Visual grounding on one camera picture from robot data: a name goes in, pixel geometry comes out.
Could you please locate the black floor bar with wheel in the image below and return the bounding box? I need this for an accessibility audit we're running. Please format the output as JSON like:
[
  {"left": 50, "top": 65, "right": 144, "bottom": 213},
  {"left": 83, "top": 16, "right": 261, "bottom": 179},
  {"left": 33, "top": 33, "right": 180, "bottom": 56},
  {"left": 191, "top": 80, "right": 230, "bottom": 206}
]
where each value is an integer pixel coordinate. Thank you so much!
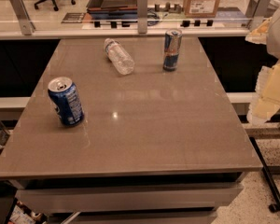
[{"left": 250, "top": 137, "right": 280, "bottom": 213}]

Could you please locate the clear plastic water bottle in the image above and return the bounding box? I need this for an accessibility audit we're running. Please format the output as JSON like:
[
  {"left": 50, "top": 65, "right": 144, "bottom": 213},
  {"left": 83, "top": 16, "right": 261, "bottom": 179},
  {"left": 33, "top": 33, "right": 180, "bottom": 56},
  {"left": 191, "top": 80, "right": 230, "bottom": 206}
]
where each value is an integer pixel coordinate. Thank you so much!
[{"left": 104, "top": 38, "right": 134, "bottom": 76}]

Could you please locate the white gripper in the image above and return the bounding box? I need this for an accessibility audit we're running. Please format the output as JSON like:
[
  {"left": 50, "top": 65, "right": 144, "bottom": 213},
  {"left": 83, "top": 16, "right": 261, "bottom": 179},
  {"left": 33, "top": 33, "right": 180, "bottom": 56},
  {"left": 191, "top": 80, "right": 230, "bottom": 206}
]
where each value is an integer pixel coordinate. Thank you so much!
[{"left": 245, "top": 7, "right": 280, "bottom": 125}]

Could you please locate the blue soda can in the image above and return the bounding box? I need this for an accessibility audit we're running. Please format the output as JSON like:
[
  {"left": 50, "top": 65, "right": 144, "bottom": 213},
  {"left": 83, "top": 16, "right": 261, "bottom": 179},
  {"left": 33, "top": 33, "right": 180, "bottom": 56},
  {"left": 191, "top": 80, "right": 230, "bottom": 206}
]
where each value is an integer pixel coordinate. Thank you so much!
[{"left": 48, "top": 77, "right": 84, "bottom": 127}]

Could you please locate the cardboard box with label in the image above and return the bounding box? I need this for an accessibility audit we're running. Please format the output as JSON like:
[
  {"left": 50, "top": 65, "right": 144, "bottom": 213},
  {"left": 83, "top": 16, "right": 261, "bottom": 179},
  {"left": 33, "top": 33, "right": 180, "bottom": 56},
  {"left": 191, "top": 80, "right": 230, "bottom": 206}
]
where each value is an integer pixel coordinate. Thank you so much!
[{"left": 183, "top": 0, "right": 220, "bottom": 18}]

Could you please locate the right metal railing post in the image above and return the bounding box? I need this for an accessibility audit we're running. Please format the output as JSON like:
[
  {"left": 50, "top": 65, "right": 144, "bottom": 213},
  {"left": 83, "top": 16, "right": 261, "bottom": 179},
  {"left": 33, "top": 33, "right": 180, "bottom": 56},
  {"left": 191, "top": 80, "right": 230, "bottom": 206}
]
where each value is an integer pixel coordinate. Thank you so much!
[{"left": 245, "top": 0, "right": 271, "bottom": 31}]

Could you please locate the grey open tray box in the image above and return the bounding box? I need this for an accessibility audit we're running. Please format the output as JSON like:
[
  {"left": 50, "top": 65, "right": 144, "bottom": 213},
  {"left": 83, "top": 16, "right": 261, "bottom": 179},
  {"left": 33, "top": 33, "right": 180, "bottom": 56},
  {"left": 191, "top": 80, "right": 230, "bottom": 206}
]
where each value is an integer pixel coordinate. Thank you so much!
[{"left": 85, "top": 0, "right": 141, "bottom": 12}]

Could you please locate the tall silver blue energy can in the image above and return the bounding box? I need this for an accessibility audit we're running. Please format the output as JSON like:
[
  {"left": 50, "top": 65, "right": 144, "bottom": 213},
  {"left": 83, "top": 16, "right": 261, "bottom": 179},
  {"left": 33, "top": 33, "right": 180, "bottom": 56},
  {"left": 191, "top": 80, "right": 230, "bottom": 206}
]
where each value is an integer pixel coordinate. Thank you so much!
[{"left": 163, "top": 29, "right": 182, "bottom": 71}]

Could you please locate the left metal railing post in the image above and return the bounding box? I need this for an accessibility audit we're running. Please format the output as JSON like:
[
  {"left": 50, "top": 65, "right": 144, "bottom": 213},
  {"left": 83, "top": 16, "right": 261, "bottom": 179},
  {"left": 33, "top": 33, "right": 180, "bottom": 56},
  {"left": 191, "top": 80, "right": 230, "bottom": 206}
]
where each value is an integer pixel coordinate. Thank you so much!
[{"left": 9, "top": 0, "right": 35, "bottom": 35}]

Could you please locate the middle metal railing post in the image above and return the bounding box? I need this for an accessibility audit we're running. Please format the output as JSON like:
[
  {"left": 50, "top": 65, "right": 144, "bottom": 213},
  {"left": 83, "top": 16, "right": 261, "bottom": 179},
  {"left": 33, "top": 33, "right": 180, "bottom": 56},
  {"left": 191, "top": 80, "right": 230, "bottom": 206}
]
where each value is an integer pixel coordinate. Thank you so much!
[{"left": 137, "top": 0, "right": 147, "bottom": 34}]

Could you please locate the metal railing post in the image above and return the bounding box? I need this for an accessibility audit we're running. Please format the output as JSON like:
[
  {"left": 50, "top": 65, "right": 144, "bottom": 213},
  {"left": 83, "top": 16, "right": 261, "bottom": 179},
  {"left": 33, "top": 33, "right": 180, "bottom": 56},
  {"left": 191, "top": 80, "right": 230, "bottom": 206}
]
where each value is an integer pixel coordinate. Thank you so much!
[
  {"left": 9, "top": 0, "right": 35, "bottom": 35},
  {"left": 137, "top": 0, "right": 147, "bottom": 34},
  {"left": 245, "top": 0, "right": 271, "bottom": 31}
]

